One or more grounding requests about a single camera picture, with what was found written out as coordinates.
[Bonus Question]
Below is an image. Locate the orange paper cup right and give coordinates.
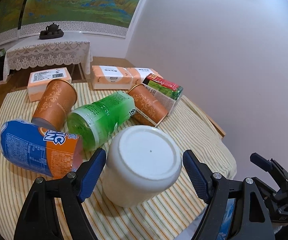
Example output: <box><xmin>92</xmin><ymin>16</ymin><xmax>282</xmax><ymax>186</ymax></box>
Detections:
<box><xmin>127</xmin><ymin>84</ymin><xmax>168</xmax><ymax>127</ymax></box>

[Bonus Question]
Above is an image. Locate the lace covered side table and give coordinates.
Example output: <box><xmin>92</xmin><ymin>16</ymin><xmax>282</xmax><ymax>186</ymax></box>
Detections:
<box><xmin>3</xmin><ymin>32</ymin><xmax>93</xmax><ymax>82</ymax></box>

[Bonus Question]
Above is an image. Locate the blue plastic bag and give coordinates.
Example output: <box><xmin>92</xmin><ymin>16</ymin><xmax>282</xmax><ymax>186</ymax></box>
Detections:
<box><xmin>216</xmin><ymin>198</ymin><xmax>235</xmax><ymax>240</ymax></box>

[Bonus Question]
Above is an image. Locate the blue orange soda bottle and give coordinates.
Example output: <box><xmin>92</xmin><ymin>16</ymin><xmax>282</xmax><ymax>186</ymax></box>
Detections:
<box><xmin>0</xmin><ymin>119</ymin><xmax>83</xmax><ymax>179</ymax></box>

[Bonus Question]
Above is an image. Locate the orange tissue pack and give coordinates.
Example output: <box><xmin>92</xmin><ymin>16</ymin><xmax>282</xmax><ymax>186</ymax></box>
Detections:
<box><xmin>128</xmin><ymin>68</ymin><xmax>162</xmax><ymax>86</ymax></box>
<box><xmin>91</xmin><ymin>66</ymin><xmax>133</xmax><ymax>90</ymax></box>
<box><xmin>27</xmin><ymin>67</ymin><xmax>72</xmax><ymax>102</ymax></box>

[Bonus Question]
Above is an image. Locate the white ceramic cup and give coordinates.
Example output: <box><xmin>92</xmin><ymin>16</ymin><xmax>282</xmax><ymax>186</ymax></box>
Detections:
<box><xmin>102</xmin><ymin>125</ymin><xmax>182</xmax><ymax>208</ymax></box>

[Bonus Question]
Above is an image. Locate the orange paper cup left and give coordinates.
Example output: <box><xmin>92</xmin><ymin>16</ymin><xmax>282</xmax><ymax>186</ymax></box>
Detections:
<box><xmin>31</xmin><ymin>79</ymin><xmax>77</xmax><ymax>131</ymax></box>

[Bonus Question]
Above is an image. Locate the orange tissue pack right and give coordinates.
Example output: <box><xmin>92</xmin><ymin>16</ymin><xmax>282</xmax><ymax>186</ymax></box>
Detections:
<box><xmin>91</xmin><ymin>66</ymin><xmax>133</xmax><ymax>90</ymax></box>

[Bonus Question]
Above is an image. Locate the black tea set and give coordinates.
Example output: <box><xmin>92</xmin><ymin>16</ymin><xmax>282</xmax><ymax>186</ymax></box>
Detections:
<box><xmin>39</xmin><ymin>23</ymin><xmax>64</xmax><ymax>40</ymax></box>

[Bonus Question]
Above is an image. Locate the red green instant noodle cup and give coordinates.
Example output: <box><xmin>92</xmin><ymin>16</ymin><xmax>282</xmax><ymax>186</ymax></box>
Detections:
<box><xmin>142</xmin><ymin>74</ymin><xmax>183</xmax><ymax>115</ymax></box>

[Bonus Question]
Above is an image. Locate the orange tissue pack left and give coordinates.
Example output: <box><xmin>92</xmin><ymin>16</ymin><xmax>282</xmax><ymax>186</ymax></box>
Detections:
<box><xmin>27</xmin><ymin>67</ymin><xmax>72</xmax><ymax>102</ymax></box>

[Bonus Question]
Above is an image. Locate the orange tissue pack far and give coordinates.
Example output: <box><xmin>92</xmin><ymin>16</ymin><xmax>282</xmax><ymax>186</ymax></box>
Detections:
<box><xmin>128</xmin><ymin>68</ymin><xmax>162</xmax><ymax>86</ymax></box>

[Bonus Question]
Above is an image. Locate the landscape painting right panel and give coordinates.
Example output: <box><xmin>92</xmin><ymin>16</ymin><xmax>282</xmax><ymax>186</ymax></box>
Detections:
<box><xmin>21</xmin><ymin>0</ymin><xmax>140</xmax><ymax>37</ymax></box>

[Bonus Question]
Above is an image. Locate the striped yellow tablecloth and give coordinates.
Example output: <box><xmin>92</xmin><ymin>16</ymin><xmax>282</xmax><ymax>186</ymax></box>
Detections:
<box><xmin>0</xmin><ymin>90</ymin><xmax>237</xmax><ymax>239</ymax></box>

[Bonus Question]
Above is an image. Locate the orange paper cup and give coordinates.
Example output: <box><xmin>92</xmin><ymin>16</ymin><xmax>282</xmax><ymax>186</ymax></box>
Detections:
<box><xmin>31</xmin><ymin>79</ymin><xmax>77</xmax><ymax>131</ymax></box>
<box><xmin>127</xmin><ymin>84</ymin><xmax>168</xmax><ymax>127</ymax></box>

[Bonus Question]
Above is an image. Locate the green plastic bottle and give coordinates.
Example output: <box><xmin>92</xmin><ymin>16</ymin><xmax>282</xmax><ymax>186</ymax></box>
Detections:
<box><xmin>67</xmin><ymin>91</ymin><xmax>136</xmax><ymax>151</ymax></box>

